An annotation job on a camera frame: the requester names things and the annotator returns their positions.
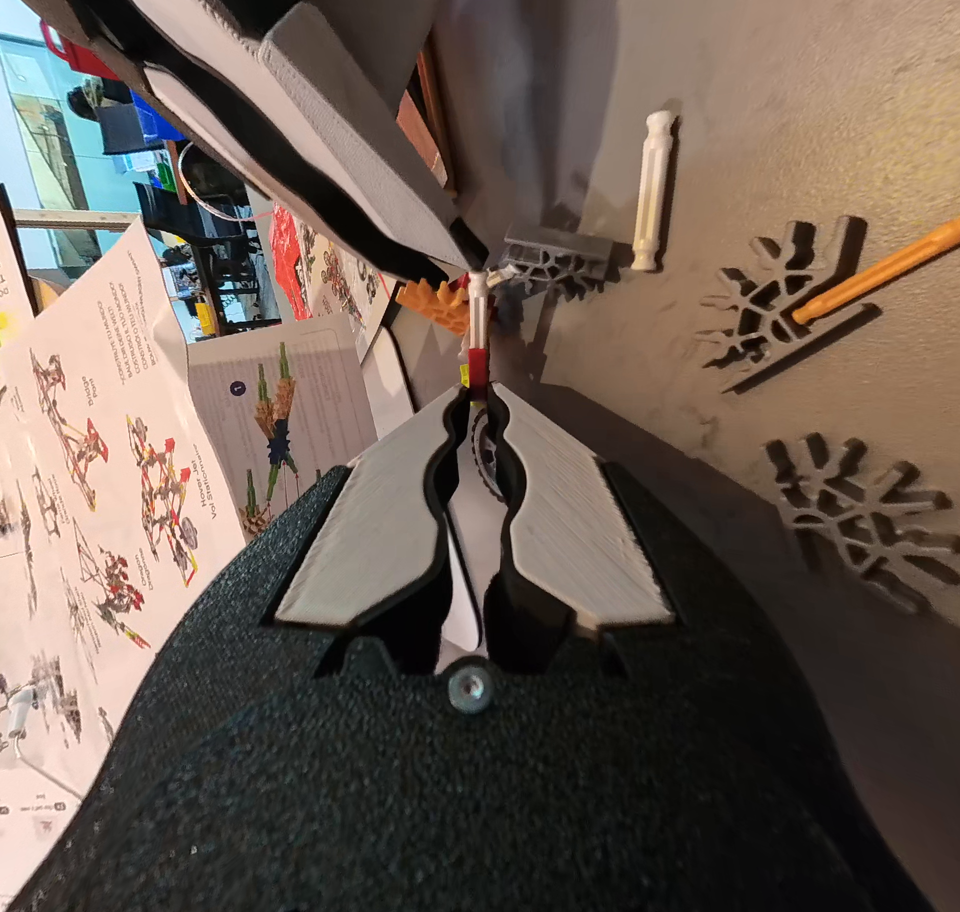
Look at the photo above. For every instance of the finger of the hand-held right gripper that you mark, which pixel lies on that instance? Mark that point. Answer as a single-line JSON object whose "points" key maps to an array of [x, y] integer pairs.
{"points": [[360, 146], [195, 113]]}

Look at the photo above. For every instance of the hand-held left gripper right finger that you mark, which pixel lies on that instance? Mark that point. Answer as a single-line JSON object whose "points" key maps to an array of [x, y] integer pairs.
{"points": [[592, 544]]}

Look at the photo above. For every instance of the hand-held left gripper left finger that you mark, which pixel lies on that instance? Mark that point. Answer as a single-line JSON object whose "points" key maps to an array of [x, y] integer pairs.
{"points": [[360, 537]]}

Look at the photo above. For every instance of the white rod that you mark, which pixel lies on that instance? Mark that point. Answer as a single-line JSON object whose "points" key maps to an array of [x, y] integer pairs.
{"points": [[480, 312]]}

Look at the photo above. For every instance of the red connector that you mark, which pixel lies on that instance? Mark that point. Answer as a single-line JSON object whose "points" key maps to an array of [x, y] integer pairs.
{"points": [[476, 368]]}

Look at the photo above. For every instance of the connector assembly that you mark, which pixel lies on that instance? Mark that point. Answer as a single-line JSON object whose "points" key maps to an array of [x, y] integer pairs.
{"points": [[559, 255]]}

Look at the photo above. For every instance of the building instruction sheet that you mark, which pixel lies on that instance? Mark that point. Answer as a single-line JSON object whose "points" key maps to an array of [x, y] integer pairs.
{"points": [[112, 402]]}

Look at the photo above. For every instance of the colourful toy packaging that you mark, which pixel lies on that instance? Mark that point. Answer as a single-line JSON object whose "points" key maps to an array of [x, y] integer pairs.
{"points": [[289, 251]]}

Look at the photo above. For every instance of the small black wheel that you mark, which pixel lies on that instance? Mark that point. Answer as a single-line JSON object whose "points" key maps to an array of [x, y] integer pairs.
{"points": [[484, 450]]}

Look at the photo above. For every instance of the white task instruction board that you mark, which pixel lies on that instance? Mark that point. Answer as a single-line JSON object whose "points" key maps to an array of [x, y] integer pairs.
{"points": [[11, 289]]}

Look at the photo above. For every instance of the dark snowflake connector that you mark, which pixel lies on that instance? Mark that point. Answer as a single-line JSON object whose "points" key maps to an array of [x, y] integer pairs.
{"points": [[847, 514]]}

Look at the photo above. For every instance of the short white spacer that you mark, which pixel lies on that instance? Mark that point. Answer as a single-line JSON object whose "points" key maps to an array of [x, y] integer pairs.
{"points": [[651, 191]]}

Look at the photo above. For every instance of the grey snowflake connector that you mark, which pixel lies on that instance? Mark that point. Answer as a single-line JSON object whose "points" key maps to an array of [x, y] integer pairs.
{"points": [[750, 289]]}

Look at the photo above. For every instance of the long yellow rod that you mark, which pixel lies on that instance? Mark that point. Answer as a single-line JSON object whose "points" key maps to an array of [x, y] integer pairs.
{"points": [[877, 274]]}

